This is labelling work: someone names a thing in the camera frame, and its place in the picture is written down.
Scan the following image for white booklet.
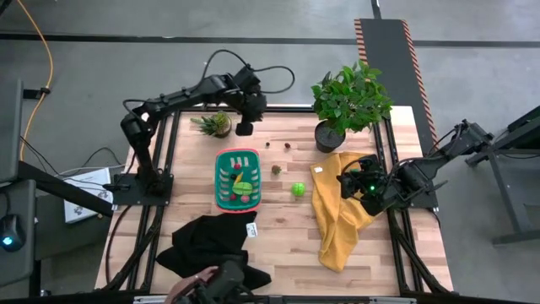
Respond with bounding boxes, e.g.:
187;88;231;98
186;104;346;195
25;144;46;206
62;167;115;224

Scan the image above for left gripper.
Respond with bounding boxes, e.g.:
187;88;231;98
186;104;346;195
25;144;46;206
229;66;269;137

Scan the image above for black computer mouse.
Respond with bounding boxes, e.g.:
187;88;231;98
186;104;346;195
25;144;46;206
0;214;26;253

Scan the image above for leafy tree in black pot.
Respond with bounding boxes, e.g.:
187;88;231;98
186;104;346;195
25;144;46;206
310;58;393;154

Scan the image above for black cloth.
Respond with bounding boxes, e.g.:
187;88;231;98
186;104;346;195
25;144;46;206
155;210;273;292

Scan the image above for light green toy vegetable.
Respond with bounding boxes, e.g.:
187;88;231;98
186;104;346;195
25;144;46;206
231;181;254;196

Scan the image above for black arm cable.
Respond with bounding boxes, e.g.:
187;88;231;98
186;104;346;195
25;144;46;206
390;122;465;178
201;48;296;95

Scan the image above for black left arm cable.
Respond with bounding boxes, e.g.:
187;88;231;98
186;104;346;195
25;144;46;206
201;48;296;95

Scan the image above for mustard yellow cloth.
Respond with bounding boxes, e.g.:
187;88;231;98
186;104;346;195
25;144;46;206
310;151;385;274

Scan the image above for silver frame bracket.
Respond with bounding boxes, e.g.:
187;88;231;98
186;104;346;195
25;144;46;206
370;297;417;304
133;295;170;304

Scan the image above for grey side table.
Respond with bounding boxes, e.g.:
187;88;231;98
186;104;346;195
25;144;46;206
465;105;540;246

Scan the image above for black diagonal beam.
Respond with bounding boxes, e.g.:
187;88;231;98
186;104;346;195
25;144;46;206
16;161;115;217

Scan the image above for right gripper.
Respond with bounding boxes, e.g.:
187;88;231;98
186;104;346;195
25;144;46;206
337;154;393;217

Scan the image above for orange cable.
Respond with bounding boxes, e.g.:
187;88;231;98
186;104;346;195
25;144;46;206
16;0;54;162

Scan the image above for grey monitor panel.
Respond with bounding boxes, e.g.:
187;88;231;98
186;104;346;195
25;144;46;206
0;79;23;183

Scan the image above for grey desk panel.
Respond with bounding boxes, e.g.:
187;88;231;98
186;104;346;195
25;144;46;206
0;179;38;288

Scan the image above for black cable clip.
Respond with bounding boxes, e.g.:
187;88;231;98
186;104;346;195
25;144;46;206
21;86;51;100

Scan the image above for small potted succulent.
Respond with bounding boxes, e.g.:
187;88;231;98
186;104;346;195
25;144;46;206
190;110;233;139

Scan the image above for black mat with striped edges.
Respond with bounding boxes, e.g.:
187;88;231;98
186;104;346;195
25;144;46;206
354;18;443;161

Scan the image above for dark cable under table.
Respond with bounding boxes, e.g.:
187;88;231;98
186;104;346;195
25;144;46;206
104;205;132;285

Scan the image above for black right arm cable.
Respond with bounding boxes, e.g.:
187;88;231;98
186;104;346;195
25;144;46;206
390;122;465;178

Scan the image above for person's hand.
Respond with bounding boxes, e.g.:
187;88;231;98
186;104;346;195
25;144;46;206
164;265;220;304

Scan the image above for teal basket with pink rim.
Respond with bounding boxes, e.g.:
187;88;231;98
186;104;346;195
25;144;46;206
213;148;262;214

